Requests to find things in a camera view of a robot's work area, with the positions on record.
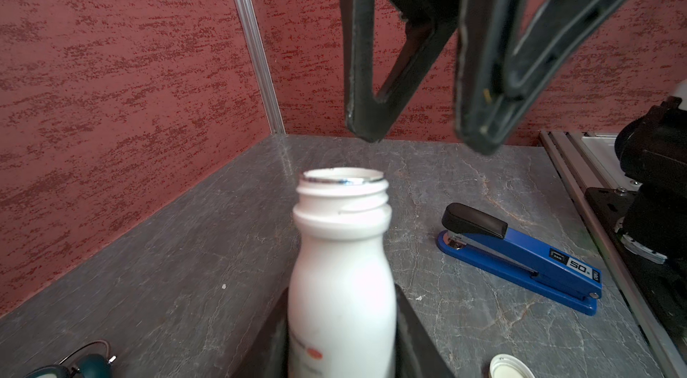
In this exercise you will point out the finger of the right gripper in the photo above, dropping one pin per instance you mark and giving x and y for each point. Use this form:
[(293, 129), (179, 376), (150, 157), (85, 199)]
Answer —
[(509, 52), (389, 47)]

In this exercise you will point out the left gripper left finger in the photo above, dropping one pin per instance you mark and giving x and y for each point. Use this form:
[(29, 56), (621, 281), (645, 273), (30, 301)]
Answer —
[(268, 355)]

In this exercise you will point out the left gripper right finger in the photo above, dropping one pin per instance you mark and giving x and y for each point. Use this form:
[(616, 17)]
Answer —
[(416, 355)]

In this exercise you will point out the white bottle cap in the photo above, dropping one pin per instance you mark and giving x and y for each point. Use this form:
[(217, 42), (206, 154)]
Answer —
[(507, 366)]

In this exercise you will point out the small white pill bottle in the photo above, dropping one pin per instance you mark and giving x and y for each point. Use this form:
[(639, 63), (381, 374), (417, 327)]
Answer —
[(342, 311)]

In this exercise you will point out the teal kitchen scale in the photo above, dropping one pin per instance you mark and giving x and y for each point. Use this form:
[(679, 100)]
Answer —
[(92, 360)]

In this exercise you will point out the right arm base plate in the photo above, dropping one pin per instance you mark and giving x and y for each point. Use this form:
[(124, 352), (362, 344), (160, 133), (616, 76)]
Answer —
[(653, 229)]

